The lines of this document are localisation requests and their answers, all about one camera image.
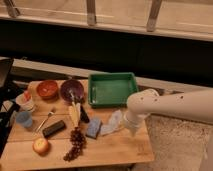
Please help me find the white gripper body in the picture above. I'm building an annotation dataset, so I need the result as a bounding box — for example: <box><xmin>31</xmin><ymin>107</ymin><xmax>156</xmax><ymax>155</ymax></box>
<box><xmin>123</xmin><ymin>111</ymin><xmax>146</xmax><ymax>136</ymax></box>

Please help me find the light blue towel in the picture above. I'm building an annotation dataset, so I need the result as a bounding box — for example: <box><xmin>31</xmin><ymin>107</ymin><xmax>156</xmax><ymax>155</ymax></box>
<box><xmin>100</xmin><ymin>110</ymin><xmax>123</xmax><ymax>136</ymax></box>

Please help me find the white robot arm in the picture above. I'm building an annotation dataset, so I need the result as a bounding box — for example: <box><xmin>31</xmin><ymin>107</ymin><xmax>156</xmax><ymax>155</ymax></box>
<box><xmin>123</xmin><ymin>89</ymin><xmax>213</xmax><ymax>135</ymax></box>

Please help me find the purple bowl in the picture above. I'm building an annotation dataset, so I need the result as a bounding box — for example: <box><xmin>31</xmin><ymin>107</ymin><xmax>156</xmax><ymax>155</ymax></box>
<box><xmin>60</xmin><ymin>79</ymin><xmax>84</xmax><ymax>102</ymax></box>

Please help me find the red bowl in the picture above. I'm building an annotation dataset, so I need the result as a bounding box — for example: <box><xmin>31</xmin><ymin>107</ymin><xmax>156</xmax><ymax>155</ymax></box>
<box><xmin>36</xmin><ymin>80</ymin><xmax>58</xmax><ymax>99</ymax></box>

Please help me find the blue sponge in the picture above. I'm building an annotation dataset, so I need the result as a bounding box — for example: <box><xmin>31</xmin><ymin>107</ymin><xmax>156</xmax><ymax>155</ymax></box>
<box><xmin>86</xmin><ymin>117</ymin><xmax>102</xmax><ymax>139</ymax></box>

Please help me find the green plastic tray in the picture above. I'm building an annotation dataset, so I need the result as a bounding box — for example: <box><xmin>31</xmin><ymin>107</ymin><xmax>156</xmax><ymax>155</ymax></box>
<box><xmin>88</xmin><ymin>72</ymin><xmax>138</xmax><ymax>108</ymax></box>

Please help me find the bunch of dark grapes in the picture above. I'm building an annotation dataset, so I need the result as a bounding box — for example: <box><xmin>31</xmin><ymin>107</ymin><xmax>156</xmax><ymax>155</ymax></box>
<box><xmin>63</xmin><ymin>127</ymin><xmax>86</xmax><ymax>162</ymax></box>

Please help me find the black rectangular block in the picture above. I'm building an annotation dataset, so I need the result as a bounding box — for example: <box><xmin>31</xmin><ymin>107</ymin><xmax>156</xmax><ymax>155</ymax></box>
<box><xmin>42</xmin><ymin>120</ymin><xmax>66</xmax><ymax>138</ymax></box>

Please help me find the wooden cutting board table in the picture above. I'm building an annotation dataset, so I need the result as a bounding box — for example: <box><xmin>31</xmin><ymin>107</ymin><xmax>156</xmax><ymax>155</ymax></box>
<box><xmin>0</xmin><ymin>81</ymin><xmax>154</xmax><ymax>171</ymax></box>

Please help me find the metal spoon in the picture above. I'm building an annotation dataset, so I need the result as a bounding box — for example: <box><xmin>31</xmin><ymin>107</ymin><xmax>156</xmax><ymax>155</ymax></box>
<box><xmin>35</xmin><ymin>108</ymin><xmax>56</xmax><ymax>132</ymax></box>

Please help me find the red yellow apple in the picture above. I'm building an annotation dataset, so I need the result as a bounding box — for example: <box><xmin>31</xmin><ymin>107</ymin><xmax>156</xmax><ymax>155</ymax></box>
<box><xmin>33</xmin><ymin>138</ymin><xmax>49</xmax><ymax>155</ymax></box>

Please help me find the blue plastic cup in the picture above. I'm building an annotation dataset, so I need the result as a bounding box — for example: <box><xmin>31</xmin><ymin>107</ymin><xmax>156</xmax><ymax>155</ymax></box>
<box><xmin>15</xmin><ymin>111</ymin><xmax>33</xmax><ymax>128</ymax></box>

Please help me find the white cup with red item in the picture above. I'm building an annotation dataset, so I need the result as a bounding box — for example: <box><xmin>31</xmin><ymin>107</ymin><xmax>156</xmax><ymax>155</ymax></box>
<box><xmin>16</xmin><ymin>91</ymin><xmax>35</xmax><ymax>112</ymax></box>

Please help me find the black equipment at left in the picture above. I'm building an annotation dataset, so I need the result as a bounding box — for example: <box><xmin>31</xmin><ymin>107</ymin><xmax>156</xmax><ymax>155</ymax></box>
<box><xmin>0</xmin><ymin>58</ymin><xmax>19</xmax><ymax>156</ymax></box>

